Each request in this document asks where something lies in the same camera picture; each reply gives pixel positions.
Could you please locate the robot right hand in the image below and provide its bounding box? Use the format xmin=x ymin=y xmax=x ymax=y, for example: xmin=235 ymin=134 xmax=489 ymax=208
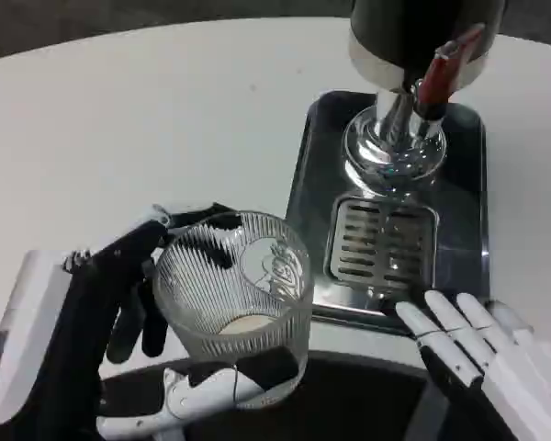
xmin=396 ymin=288 xmax=551 ymax=441

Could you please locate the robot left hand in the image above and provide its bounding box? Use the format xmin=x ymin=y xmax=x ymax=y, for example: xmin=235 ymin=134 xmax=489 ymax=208
xmin=0 ymin=200 xmax=304 ymax=441

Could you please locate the clear ribbed glass cup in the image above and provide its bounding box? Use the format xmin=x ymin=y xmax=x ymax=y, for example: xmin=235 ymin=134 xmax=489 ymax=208
xmin=152 ymin=209 xmax=314 ymax=409

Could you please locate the slotted steel drip grid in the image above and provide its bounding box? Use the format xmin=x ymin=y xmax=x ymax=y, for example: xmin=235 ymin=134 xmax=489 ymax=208
xmin=328 ymin=195 xmax=440 ymax=295

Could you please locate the steel drip tray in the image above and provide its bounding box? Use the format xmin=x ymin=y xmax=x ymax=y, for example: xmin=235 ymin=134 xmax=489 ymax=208
xmin=284 ymin=89 xmax=492 ymax=331

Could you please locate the red tap lever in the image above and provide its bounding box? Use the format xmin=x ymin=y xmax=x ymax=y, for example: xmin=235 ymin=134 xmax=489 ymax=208
xmin=411 ymin=22 xmax=487 ymax=121

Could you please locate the steel drink dispenser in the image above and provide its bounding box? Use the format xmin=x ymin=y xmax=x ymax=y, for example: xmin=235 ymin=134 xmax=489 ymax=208
xmin=342 ymin=0 xmax=500 ymax=197

